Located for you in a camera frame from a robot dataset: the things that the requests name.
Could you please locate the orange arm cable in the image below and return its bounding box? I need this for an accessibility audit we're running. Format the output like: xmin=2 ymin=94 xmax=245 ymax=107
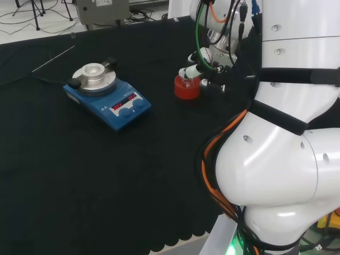
xmin=200 ymin=108 xmax=260 ymax=255

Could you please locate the grey metal box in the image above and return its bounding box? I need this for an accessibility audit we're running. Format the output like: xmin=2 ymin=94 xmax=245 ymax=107
xmin=75 ymin=0 xmax=131 ymax=26

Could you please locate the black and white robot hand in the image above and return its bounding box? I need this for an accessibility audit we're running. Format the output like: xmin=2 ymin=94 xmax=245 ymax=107
xmin=178 ymin=45 xmax=239 ymax=94

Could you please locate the black tripod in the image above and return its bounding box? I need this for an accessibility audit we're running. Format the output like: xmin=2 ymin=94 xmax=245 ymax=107
xmin=14 ymin=0 xmax=46 ymax=17

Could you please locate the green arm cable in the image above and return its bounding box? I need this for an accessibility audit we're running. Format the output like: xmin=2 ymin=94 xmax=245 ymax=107
xmin=194 ymin=0 xmax=214 ymax=71

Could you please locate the clear round-bottom flask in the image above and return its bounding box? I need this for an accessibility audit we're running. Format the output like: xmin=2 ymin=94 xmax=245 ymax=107
xmin=180 ymin=75 xmax=200 ymax=90

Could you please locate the yellow stop button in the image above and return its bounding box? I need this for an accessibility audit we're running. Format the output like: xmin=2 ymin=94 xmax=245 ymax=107
xmin=317 ymin=204 xmax=340 ymax=235

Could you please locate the blue-base heater with steel plate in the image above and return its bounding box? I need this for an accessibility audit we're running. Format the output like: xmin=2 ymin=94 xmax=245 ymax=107
xmin=63 ymin=56 xmax=152 ymax=133

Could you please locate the thick black heater cable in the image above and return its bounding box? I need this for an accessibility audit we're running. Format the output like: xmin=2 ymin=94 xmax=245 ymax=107
xmin=26 ymin=74 xmax=69 ymax=87

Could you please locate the black bench cloth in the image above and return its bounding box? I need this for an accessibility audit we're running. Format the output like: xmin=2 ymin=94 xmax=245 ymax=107
xmin=0 ymin=15 xmax=262 ymax=255

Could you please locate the thin glass rod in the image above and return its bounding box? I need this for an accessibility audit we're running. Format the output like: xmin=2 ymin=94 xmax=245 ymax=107
xmin=31 ymin=45 xmax=76 ymax=73

